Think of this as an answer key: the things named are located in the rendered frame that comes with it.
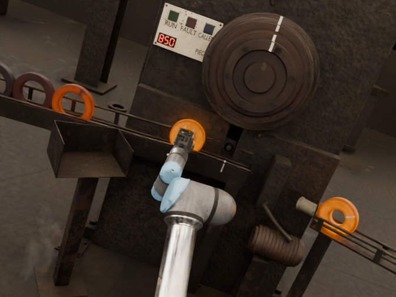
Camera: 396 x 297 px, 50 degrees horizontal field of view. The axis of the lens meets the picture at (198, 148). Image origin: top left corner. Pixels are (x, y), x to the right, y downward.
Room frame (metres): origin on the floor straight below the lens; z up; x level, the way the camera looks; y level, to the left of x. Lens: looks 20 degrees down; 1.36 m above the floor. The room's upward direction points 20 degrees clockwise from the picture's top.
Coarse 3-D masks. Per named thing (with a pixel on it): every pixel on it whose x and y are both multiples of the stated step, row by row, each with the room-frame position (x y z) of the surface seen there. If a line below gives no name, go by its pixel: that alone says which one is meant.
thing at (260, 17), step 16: (240, 16) 1.73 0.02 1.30; (256, 16) 1.73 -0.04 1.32; (272, 16) 1.73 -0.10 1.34; (224, 32) 1.73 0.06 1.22; (304, 32) 1.73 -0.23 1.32; (208, 48) 1.73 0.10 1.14; (208, 64) 1.73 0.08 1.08; (208, 80) 1.73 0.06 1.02; (208, 96) 1.73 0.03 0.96; (224, 112) 1.73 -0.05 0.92; (256, 128) 1.73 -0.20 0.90
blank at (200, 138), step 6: (180, 120) 1.79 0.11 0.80; (186, 120) 1.77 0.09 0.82; (192, 120) 1.78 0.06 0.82; (174, 126) 1.76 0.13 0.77; (180, 126) 1.76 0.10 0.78; (192, 126) 1.76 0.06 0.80; (198, 126) 1.76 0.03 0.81; (174, 132) 1.76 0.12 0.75; (198, 132) 1.76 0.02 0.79; (198, 138) 1.76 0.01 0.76; (204, 138) 1.77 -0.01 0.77; (198, 144) 1.76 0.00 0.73; (198, 150) 1.76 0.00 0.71
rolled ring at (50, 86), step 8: (32, 72) 1.77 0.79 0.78; (16, 80) 1.76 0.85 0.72; (24, 80) 1.76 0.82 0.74; (32, 80) 1.76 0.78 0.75; (40, 80) 1.76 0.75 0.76; (48, 80) 1.78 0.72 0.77; (16, 88) 1.76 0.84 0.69; (48, 88) 1.76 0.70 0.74; (16, 96) 1.76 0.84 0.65; (48, 96) 1.76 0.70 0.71; (48, 104) 1.76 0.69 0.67
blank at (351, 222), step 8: (328, 200) 1.62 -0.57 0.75; (336, 200) 1.60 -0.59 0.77; (344, 200) 1.59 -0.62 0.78; (320, 208) 1.63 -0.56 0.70; (328, 208) 1.61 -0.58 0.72; (336, 208) 1.59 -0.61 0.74; (344, 208) 1.58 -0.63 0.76; (352, 208) 1.56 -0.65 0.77; (328, 216) 1.60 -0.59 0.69; (352, 216) 1.55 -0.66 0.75; (328, 224) 1.59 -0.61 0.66; (336, 224) 1.59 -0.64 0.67; (344, 224) 1.56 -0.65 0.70; (352, 224) 1.55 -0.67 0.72; (328, 232) 1.59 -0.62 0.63
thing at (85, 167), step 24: (48, 144) 1.49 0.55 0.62; (72, 144) 1.55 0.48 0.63; (96, 144) 1.60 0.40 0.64; (120, 144) 1.58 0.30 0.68; (72, 168) 1.43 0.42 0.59; (96, 168) 1.48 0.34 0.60; (120, 168) 1.53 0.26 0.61; (72, 216) 1.46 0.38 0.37; (72, 240) 1.47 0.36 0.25; (72, 264) 1.49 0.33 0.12; (48, 288) 1.43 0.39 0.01; (72, 288) 1.48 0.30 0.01
